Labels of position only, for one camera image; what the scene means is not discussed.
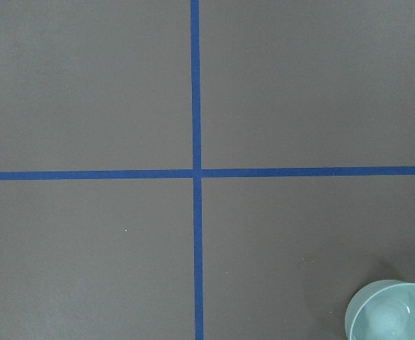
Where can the light green bowl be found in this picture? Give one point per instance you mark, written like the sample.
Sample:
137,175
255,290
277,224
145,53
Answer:
384,309

